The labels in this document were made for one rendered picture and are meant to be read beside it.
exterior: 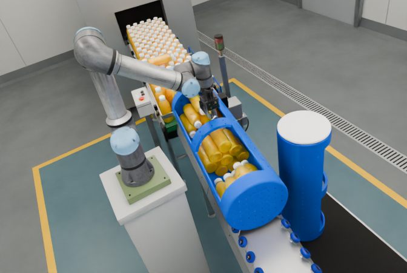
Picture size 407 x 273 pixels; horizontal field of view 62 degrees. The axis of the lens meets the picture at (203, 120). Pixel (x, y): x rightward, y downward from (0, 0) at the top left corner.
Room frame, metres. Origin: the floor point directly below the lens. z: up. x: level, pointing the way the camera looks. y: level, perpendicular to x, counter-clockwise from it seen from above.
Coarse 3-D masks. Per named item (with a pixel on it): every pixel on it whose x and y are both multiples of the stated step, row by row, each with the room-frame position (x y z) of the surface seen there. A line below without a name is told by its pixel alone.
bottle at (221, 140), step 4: (220, 128) 1.32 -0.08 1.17; (212, 132) 1.30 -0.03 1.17; (216, 132) 1.28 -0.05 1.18; (220, 132) 1.28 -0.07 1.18; (212, 136) 1.28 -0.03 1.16; (216, 136) 1.26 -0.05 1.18; (220, 136) 1.24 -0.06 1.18; (224, 136) 1.24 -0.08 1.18; (216, 140) 1.24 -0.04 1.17; (220, 140) 1.22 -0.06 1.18; (224, 140) 1.21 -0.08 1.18; (228, 140) 1.21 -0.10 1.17; (216, 144) 1.22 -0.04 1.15; (220, 144) 1.20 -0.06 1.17; (224, 144) 1.20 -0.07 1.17; (228, 144) 1.20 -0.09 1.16; (220, 148) 1.19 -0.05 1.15; (224, 148) 1.20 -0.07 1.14; (228, 148) 1.20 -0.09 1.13; (224, 152) 1.20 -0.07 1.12
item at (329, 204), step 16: (336, 208) 1.41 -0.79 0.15; (336, 224) 1.29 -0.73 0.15; (352, 224) 1.26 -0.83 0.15; (320, 240) 1.20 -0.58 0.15; (336, 240) 1.17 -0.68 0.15; (352, 240) 1.15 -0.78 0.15; (368, 240) 1.13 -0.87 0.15; (384, 240) 1.11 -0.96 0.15; (320, 256) 1.09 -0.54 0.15; (336, 256) 1.07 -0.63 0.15; (352, 256) 1.05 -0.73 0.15; (368, 256) 1.03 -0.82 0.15; (384, 256) 1.01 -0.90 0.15; (400, 256) 0.99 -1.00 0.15; (336, 272) 0.97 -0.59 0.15; (352, 272) 0.95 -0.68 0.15; (368, 272) 0.93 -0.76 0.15; (384, 272) 0.91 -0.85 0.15; (400, 272) 0.89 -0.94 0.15
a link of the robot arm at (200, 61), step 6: (198, 54) 1.33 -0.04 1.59; (204, 54) 1.32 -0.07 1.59; (192, 60) 1.32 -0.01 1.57; (198, 60) 1.30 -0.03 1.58; (204, 60) 1.30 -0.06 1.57; (198, 66) 1.30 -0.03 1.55; (204, 66) 1.30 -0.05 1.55; (210, 66) 1.33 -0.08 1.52; (198, 72) 1.29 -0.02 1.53; (204, 72) 1.30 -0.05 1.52; (210, 72) 1.31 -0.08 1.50; (198, 78) 1.31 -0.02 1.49; (204, 78) 1.30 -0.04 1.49
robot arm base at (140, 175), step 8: (144, 160) 1.09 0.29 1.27; (128, 168) 1.06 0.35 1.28; (136, 168) 1.06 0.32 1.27; (144, 168) 1.07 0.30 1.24; (152, 168) 1.10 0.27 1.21; (128, 176) 1.05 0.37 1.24; (136, 176) 1.05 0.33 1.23; (144, 176) 1.05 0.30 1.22; (152, 176) 1.07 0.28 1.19; (128, 184) 1.04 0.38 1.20; (136, 184) 1.03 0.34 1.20; (144, 184) 1.04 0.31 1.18
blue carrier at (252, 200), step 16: (176, 96) 1.66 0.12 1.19; (176, 112) 1.68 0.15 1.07; (224, 112) 1.39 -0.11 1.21; (208, 128) 1.27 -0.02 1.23; (240, 128) 1.26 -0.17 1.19; (192, 144) 1.28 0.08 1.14; (256, 160) 1.00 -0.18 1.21; (208, 176) 1.06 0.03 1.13; (256, 176) 0.90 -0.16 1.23; (272, 176) 0.91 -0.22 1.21; (224, 192) 0.90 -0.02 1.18; (240, 192) 0.85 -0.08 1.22; (256, 192) 0.86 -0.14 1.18; (272, 192) 0.87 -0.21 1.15; (224, 208) 0.86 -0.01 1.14; (240, 208) 0.85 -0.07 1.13; (256, 208) 0.86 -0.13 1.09; (272, 208) 0.87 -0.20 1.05; (240, 224) 0.84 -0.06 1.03; (256, 224) 0.86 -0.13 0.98
